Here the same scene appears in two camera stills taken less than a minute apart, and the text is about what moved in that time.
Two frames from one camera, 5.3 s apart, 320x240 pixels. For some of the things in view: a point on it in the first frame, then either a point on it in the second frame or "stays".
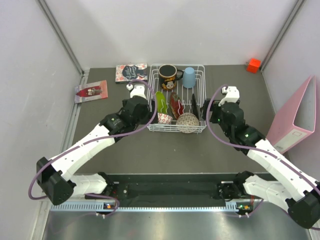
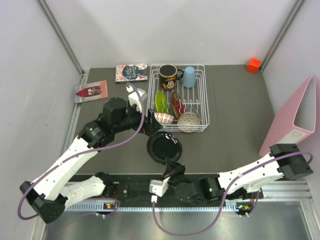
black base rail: (167, 187) stays
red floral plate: (176, 106) stays
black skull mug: (167, 75) stays
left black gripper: (148, 115) → (151, 126)
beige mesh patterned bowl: (188, 123) stays
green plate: (161, 102) stays
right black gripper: (216, 108) → (173, 169)
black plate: (194, 106) → (162, 145)
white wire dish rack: (180, 91) stays
